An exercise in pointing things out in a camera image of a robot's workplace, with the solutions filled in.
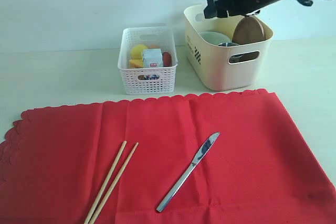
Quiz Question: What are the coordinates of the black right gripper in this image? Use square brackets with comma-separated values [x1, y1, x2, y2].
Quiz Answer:
[203, 0, 262, 19]

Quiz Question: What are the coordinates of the brown clay plate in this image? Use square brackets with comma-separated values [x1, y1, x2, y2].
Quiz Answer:
[232, 16, 266, 45]

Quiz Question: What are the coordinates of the pale green ceramic bowl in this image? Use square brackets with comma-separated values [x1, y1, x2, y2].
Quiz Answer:
[199, 31, 231, 46]

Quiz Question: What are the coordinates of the stainless steel cup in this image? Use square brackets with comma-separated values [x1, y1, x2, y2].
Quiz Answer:
[218, 42, 243, 63]

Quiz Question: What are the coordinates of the red sausage piece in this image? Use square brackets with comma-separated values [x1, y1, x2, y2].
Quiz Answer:
[162, 52, 172, 67]

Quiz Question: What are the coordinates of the blue white milk carton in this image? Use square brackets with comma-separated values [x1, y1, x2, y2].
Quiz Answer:
[142, 48, 163, 68]

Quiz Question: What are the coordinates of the yellow lemon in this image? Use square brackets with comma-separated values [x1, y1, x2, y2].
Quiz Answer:
[131, 44, 148, 59]

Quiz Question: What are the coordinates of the yellow cheese wedge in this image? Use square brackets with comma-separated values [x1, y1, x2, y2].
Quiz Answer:
[129, 59, 143, 68]

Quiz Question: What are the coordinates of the wooden chopstick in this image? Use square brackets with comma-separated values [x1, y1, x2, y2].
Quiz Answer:
[89, 142, 139, 223]
[84, 141, 127, 224]

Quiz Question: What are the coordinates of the cream plastic bin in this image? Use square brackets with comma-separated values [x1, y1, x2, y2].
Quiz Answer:
[184, 5, 274, 91]

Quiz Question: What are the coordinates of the white perforated plastic basket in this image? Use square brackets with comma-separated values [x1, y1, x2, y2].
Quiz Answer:
[118, 26, 178, 94]

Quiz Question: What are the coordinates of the steel table knife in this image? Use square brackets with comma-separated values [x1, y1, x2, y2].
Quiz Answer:
[156, 132, 220, 213]

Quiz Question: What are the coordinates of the red scalloped cloth mat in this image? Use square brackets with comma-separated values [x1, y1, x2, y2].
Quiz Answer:
[1, 89, 335, 223]

